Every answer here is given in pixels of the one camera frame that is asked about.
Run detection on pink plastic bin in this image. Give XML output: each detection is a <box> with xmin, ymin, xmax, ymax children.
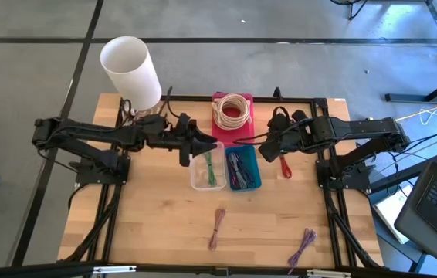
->
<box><xmin>210</xmin><ymin>92</ymin><xmax>256</xmax><ymax>147</ymax></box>

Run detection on white shade table lamp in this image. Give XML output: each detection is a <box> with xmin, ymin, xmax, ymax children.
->
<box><xmin>100</xmin><ymin>36</ymin><xmax>168</xmax><ymax>129</ymax></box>

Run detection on white flat box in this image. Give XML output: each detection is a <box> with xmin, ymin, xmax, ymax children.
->
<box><xmin>372</xmin><ymin>185</ymin><xmax>412</xmax><ymax>245</ymax></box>

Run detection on lavender cable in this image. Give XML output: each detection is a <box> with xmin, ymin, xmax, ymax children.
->
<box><xmin>287</xmin><ymin>227</ymin><xmax>317</xmax><ymax>275</ymax></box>

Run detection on teal plastic bin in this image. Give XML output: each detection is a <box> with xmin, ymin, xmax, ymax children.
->
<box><xmin>225</xmin><ymin>144</ymin><xmax>263</xmax><ymax>192</ymax></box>

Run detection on yellow extension cord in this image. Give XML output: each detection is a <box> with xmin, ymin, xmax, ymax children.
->
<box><xmin>394</xmin><ymin>95</ymin><xmax>437</xmax><ymax>124</ymax></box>

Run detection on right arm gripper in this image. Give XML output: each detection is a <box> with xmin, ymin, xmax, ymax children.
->
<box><xmin>259</xmin><ymin>110</ymin><xmax>320</xmax><ymax>163</ymax></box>

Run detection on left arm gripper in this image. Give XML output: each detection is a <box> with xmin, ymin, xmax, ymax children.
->
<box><xmin>144</xmin><ymin>114</ymin><xmax>219</xmax><ymax>168</ymax></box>

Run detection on red bundled cable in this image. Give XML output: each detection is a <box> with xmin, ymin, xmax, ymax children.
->
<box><xmin>279</xmin><ymin>154</ymin><xmax>293</xmax><ymax>180</ymax></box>

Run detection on silver metal bracket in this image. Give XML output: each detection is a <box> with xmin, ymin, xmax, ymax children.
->
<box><xmin>93</xmin><ymin>265</ymin><xmax>137</xmax><ymax>275</ymax></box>
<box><xmin>306</xmin><ymin>269</ymin><xmax>353</xmax><ymax>278</ymax></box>

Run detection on black open laptop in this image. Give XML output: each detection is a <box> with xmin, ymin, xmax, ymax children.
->
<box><xmin>394</xmin><ymin>161</ymin><xmax>437</xmax><ymax>276</ymax></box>

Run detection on clear plastic bin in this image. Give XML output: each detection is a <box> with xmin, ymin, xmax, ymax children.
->
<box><xmin>189</xmin><ymin>141</ymin><xmax>227</xmax><ymax>192</ymax></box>

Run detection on black aluminium table frame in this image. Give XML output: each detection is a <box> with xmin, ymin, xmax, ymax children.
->
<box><xmin>63</xmin><ymin>94</ymin><xmax>384</xmax><ymax>271</ymax></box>

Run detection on black floor stand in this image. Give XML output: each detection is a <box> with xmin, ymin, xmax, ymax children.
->
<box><xmin>330</xmin><ymin>0</ymin><xmax>370</xmax><ymax>21</ymax></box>

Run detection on green cable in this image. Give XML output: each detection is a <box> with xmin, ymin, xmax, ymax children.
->
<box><xmin>202</xmin><ymin>151</ymin><xmax>219</xmax><ymax>188</ymax></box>

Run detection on black furniture legs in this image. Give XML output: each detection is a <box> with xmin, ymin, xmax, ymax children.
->
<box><xmin>384</xmin><ymin>69</ymin><xmax>437</xmax><ymax>103</ymax></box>

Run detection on beige cable with white tie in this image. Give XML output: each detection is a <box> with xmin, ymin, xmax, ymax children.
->
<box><xmin>211</xmin><ymin>93</ymin><xmax>253</xmax><ymax>131</ymax></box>

